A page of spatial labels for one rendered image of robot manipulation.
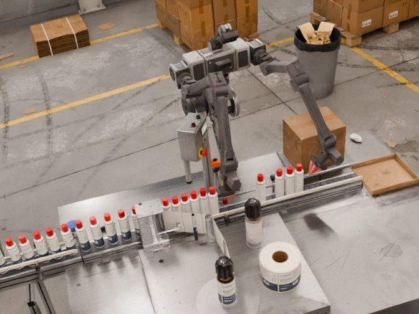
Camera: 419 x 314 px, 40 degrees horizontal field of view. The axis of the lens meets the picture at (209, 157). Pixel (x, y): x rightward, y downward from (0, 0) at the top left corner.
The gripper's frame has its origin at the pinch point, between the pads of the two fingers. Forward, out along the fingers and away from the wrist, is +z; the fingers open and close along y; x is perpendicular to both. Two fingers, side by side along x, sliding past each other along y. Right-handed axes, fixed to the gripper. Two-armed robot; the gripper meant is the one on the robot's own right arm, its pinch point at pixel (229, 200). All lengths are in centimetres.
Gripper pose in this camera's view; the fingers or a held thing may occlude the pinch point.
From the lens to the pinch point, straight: 312.8
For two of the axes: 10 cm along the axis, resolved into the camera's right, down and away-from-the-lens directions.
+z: 0.9, 8.0, 5.9
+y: 9.6, -2.4, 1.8
